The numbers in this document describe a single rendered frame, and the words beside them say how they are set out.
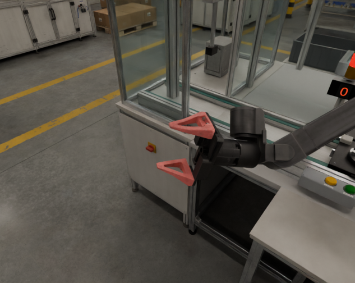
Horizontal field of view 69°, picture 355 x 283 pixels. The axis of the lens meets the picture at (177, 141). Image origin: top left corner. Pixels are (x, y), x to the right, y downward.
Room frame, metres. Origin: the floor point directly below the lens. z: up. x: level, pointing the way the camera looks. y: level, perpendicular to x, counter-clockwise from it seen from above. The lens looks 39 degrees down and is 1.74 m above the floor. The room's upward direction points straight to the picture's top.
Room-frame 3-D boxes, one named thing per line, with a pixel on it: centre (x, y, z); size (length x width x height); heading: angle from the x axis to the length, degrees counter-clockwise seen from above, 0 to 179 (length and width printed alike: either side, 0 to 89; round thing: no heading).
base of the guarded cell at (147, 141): (1.86, -0.23, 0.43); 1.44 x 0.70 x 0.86; 141
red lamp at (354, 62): (1.04, -0.74, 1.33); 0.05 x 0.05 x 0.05
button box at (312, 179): (0.72, -0.62, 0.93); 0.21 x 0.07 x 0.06; 51
